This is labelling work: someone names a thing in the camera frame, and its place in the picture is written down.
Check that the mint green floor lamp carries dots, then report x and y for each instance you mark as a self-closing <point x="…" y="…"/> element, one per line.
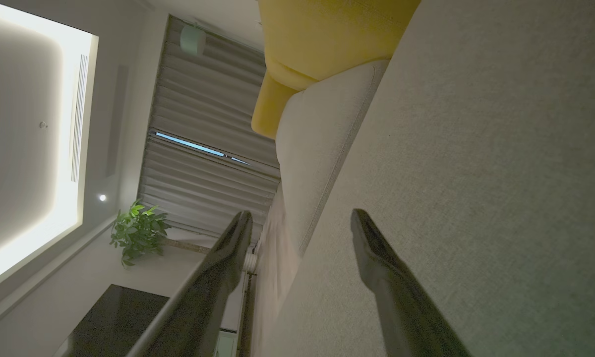
<point x="193" y="39"/>

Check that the white ceiling air vent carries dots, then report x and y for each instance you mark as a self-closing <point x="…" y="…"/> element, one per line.
<point x="79" y="119"/>

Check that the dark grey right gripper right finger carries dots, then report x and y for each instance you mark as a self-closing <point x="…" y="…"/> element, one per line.
<point x="401" y="307"/>

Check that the window glass strip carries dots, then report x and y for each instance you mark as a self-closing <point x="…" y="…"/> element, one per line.
<point x="188" y="144"/>

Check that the yellow sofa armrest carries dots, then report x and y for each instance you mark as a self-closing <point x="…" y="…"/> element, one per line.
<point x="270" y="109"/>

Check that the green potted houseplant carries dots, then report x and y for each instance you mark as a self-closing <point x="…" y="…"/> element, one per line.
<point x="139" y="230"/>

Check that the grey pleated curtain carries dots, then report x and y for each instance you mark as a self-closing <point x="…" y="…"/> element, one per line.
<point x="208" y="94"/>
<point x="198" y="193"/>

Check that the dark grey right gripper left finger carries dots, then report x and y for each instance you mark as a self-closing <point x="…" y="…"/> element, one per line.
<point x="198" y="307"/>

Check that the narrow yellow sofa backrest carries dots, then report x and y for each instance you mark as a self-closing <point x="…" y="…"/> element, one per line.
<point x="327" y="34"/>

